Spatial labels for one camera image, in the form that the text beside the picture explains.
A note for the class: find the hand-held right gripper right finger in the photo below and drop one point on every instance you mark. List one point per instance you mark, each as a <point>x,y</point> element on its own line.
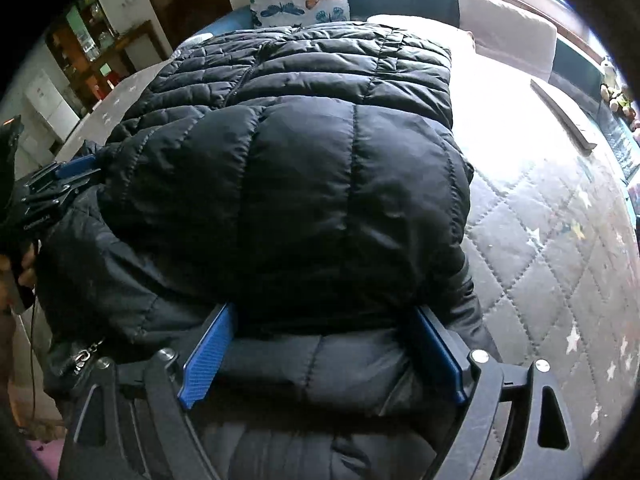
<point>442,360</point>

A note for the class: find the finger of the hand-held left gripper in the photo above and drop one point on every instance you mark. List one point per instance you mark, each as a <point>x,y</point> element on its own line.
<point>60,194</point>
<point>75,167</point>

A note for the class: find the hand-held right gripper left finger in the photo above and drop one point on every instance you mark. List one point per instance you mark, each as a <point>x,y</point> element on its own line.
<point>207,360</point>

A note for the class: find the black puffer jacket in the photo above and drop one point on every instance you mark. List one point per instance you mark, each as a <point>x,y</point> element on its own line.
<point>300,185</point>

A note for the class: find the person's left forearm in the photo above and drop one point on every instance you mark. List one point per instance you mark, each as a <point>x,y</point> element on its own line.
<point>6,350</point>

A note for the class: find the person's left hand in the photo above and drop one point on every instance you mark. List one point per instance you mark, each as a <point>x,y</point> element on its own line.
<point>25,272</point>

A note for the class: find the white appliance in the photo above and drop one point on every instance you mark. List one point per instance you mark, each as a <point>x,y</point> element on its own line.
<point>50,110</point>

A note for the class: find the wooden display cabinet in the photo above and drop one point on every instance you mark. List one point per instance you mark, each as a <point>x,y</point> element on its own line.
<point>82,45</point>

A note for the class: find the wooden desk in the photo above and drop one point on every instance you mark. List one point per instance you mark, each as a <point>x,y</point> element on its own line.
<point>132,42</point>

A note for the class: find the bed with grey star quilt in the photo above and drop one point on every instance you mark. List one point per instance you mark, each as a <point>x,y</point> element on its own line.
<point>550,240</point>

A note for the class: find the dark wooden door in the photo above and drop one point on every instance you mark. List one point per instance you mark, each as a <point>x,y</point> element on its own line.
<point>185,5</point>

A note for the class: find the pink plush toy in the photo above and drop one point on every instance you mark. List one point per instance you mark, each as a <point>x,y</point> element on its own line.
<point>634,121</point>

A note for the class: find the brown plush toy green shirt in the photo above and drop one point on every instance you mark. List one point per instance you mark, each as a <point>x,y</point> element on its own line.
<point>616,99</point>

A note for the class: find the white flat pillow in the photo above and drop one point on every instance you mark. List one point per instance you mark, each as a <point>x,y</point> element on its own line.
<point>425,32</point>

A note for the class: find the white cow plush toy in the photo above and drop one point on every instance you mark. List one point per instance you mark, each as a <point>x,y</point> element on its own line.
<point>609,70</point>

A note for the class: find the white square cushion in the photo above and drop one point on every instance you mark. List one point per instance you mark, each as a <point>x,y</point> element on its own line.
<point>510,27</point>

